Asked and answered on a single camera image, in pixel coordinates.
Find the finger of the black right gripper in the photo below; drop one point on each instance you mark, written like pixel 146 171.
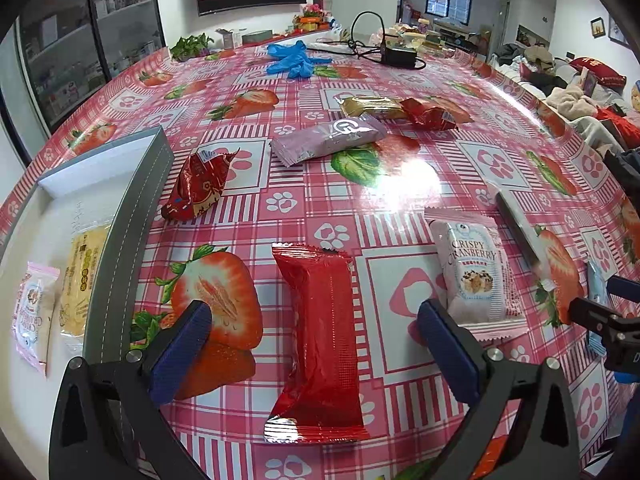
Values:
pixel 619 335

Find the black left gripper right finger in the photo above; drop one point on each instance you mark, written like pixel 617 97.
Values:
pixel 542 442

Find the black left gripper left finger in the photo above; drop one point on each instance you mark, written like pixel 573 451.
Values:
pixel 107 413

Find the light blue snack packet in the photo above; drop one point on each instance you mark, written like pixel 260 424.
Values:
pixel 596 293

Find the pink crispy cranberry snack pack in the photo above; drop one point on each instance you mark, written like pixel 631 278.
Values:
pixel 32 316

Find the yellow clear-wrapped cake snack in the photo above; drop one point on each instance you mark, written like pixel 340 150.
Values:
pixel 79 279

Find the long red snack bar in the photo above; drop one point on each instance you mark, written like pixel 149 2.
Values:
pixel 319 403

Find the small red candy packet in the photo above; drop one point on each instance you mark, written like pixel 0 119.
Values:
pixel 199 186

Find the red crinkled snack packet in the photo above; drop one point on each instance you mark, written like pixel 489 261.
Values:
pixel 435 114

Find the gold snack bar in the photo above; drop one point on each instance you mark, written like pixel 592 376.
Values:
pixel 376 106

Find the purple pink snack packet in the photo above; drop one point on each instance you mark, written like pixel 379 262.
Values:
pixel 327 138

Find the strawberry pattern tablecloth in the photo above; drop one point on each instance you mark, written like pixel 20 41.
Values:
pixel 368 202

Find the green potted plant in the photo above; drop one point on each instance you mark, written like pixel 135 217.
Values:
pixel 194 46

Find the blue rubber gloves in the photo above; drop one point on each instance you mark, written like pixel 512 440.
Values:
pixel 293 60

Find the glass display cabinet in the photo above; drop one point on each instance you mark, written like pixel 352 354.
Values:
pixel 70 49

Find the black power adapter with cable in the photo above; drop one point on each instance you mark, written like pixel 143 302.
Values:
pixel 383 54

